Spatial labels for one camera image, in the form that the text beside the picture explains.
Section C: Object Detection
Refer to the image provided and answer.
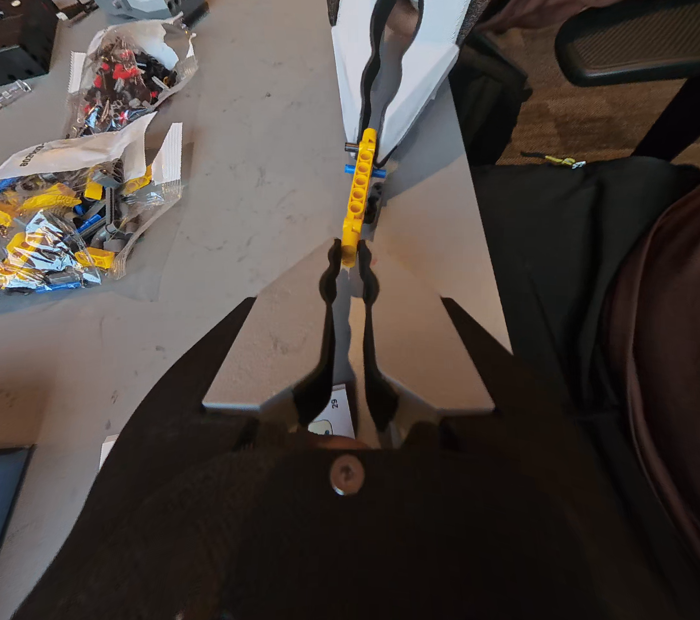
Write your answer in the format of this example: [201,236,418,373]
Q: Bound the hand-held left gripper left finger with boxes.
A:
[202,239,341,432]

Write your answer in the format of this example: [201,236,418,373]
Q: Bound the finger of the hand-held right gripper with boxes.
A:
[331,0,400,140]
[376,0,494,166]

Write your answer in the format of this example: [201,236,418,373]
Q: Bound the dark grey short beam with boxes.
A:
[365,181,387,225]

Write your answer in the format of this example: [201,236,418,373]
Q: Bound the blue kit box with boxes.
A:
[0,444,37,550]

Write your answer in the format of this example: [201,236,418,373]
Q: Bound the small clear-handled screwdriver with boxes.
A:
[0,81,32,109]

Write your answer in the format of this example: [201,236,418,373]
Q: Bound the white instruction booklet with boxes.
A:
[100,384,357,470]

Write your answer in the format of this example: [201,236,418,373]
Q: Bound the person's legs black pants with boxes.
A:
[469,155,700,468]

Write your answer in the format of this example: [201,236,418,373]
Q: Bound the grey desk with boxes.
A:
[0,0,514,599]

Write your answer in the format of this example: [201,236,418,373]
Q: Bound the clear bag black red parts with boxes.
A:
[65,20,199,139]

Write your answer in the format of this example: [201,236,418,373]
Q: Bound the black box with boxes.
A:
[0,0,60,87]

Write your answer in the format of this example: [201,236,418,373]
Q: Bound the black office chair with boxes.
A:
[555,0,700,161]

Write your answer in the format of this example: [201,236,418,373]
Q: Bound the yellow building panel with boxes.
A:
[340,128,379,268]

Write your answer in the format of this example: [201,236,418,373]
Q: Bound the black cable white plug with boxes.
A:
[57,0,100,26]

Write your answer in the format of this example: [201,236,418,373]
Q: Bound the clear bag yellow blue parts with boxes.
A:
[0,111,184,295]

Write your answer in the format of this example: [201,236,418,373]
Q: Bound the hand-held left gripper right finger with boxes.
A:
[355,239,497,435]

